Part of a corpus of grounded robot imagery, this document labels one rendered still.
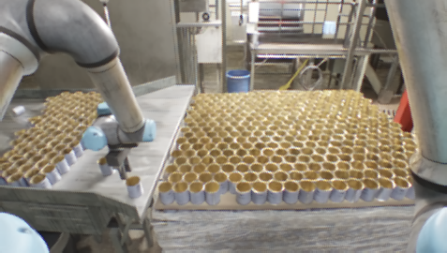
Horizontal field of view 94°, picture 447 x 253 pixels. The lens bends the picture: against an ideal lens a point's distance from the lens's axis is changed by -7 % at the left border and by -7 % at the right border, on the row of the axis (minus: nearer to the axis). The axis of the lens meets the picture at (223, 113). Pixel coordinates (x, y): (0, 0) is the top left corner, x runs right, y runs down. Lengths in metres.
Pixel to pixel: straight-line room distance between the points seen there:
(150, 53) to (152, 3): 0.71
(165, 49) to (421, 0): 3.38
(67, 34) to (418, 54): 0.53
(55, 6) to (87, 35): 0.07
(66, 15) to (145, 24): 3.11
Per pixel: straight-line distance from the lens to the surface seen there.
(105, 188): 1.26
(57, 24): 0.50
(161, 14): 3.50
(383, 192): 1.20
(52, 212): 1.44
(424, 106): 0.36
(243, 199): 1.03
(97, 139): 0.78
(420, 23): 0.34
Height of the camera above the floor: 1.89
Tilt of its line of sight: 28 degrees down
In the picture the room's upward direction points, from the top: 1 degrees counter-clockwise
